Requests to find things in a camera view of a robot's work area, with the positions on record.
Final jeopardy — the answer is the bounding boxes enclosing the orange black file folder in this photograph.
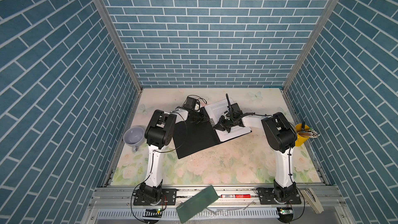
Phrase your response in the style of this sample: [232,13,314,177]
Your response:
[171,99,253,160]

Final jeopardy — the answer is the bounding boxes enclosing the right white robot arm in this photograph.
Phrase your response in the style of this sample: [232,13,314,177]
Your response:
[214,103,297,204]

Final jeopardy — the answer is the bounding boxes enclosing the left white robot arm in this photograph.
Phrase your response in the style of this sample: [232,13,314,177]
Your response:
[139,95,207,204]

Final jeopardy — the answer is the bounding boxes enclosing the grey ceramic mug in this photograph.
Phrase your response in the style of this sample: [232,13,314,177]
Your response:
[123,126,145,152]

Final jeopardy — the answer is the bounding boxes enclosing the yellow pen cup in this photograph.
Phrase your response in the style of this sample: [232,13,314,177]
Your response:
[295,124,310,147]

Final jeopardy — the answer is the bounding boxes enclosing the red marker pen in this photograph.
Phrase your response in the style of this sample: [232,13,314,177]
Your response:
[221,194,251,199]

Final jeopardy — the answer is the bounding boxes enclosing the green board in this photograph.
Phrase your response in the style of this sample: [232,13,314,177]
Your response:
[176,185,219,224]

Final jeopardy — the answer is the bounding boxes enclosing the beige stapler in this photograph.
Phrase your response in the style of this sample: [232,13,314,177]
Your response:
[300,188,324,214]

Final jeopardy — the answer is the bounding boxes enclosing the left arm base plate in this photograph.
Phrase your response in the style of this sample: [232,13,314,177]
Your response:
[133,188,177,206]

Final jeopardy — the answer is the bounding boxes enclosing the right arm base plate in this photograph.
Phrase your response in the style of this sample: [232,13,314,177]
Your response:
[255,187,302,205]

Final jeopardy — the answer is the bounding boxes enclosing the aluminium front rail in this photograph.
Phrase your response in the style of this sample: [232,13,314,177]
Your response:
[89,184,346,209]

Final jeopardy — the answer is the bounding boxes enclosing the left aluminium frame post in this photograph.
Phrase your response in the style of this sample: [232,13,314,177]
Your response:
[92,0,143,93]

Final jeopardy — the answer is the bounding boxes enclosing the aluminium corner frame post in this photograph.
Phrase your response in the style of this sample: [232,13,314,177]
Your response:
[282,0,339,93]

